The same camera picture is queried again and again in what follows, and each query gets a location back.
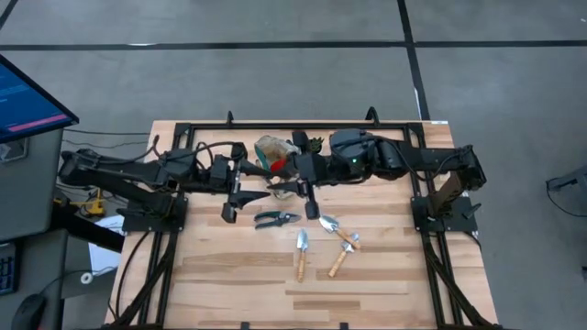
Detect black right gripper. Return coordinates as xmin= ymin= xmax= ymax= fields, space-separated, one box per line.
xmin=267 ymin=130 xmax=330 ymax=220

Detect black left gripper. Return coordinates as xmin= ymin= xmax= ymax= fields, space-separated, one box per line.
xmin=201 ymin=142 xmax=272 ymax=225

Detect cream gardening bag green trim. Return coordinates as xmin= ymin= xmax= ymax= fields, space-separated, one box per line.
xmin=254 ymin=135 xmax=304 ymax=201

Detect green handled pruning shears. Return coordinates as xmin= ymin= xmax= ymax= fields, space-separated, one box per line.
xmin=254 ymin=210 xmax=303 ymax=230

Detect wide trowel wooden handle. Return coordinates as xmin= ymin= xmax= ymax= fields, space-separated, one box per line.
xmin=318 ymin=214 xmax=362 ymax=251

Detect narrow trowel wooden handle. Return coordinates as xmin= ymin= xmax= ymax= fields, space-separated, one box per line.
xmin=295 ymin=227 xmax=309 ymax=283

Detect hand rake wooden handle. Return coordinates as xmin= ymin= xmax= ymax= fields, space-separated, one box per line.
xmin=327 ymin=232 xmax=361 ymax=279

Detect white paper sheet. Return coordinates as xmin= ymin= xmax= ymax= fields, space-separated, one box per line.
xmin=88 ymin=214 xmax=123 ymax=276

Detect grey desk unit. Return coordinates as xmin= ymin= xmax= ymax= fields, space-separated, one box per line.
xmin=0 ymin=127 xmax=65 ymax=243

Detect blue screen monitor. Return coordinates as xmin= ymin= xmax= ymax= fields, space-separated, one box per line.
xmin=0 ymin=53 xmax=80 ymax=144

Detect black computer mouse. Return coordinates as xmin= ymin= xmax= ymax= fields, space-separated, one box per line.
xmin=11 ymin=292 xmax=47 ymax=330

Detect black keyboard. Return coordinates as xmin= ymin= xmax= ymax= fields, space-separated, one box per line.
xmin=0 ymin=242 xmax=19 ymax=295

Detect black metal table frame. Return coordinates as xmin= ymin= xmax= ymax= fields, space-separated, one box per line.
xmin=107 ymin=105 xmax=504 ymax=330

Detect yellow cable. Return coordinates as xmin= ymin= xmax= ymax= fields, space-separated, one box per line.
xmin=68 ymin=187 xmax=106 ymax=217

